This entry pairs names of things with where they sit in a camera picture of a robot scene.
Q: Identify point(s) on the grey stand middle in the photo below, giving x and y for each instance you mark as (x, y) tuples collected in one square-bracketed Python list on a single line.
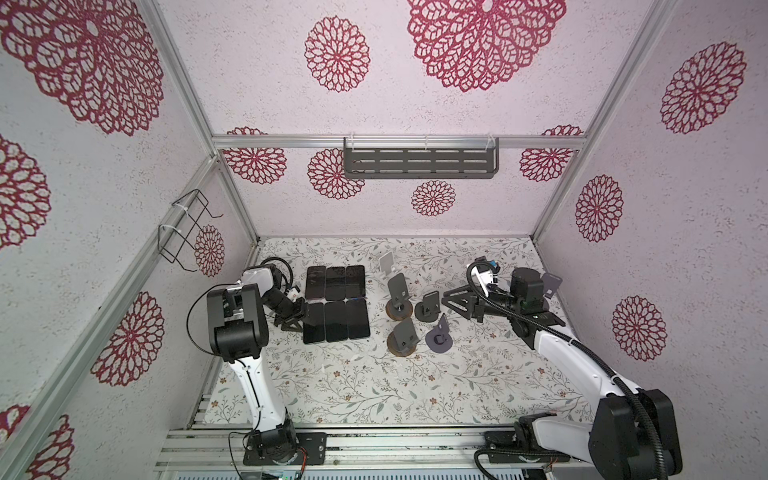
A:
[(428, 309)]

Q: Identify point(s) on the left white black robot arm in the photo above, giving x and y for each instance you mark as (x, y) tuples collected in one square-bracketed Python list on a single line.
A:
[(228, 321)]

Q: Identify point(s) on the black wire wall rack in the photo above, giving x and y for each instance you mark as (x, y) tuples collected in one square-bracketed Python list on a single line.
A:
[(174, 237)]

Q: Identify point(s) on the wooden round stand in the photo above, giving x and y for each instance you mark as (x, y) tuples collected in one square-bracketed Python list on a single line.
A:
[(403, 340), (399, 306)]

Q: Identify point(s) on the grey slotted wall shelf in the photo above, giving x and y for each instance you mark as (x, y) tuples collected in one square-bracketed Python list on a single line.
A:
[(425, 163)]

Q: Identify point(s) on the white stand rear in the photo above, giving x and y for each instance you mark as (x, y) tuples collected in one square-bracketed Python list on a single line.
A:
[(386, 263)]

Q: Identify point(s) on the purple case phone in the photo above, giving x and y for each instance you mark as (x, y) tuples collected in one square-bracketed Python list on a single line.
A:
[(315, 283)]

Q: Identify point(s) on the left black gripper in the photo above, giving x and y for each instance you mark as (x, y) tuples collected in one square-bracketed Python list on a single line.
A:
[(300, 312)]

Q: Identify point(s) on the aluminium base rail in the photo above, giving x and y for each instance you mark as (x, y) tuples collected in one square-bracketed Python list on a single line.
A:
[(408, 448)]

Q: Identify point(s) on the tall black phone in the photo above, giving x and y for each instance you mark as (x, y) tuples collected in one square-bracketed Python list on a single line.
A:
[(335, 318)]

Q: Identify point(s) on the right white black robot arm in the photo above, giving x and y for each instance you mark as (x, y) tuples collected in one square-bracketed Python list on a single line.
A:
[(633, 434)]

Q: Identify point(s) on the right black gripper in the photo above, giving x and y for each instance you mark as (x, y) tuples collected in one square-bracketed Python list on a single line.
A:
[(472, 310)]

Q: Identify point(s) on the grey round stand right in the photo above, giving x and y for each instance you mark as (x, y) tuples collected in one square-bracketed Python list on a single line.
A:
[(551, 283)]

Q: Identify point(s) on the blue case phone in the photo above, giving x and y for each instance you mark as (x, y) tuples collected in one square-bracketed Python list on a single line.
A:
[(355, 282)]

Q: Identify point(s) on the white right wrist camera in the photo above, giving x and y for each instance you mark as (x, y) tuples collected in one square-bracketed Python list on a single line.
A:
[(485, 277)]

